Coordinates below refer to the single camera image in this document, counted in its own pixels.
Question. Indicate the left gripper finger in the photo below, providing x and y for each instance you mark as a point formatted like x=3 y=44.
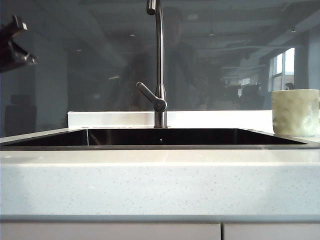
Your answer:
x=12 y=27
x=17 y=58

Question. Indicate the pale green ceramic mug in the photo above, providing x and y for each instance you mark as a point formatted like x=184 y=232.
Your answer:
x=295 y=112

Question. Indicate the white backsplash ledge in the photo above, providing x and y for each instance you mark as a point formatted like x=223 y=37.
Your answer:
x=110 y=118

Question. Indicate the black undermount sink basin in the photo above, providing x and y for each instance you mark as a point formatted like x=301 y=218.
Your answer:
x=162 y=137

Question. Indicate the wide grey cabinet door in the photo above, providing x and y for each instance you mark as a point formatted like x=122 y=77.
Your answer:
x=110 y=232

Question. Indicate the stainless steel gooseneck faucet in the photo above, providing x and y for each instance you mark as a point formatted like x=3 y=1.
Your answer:
x=160 y=50

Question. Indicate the narrow grey cabinet door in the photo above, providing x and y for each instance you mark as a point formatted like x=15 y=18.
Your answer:
x=272 y=232

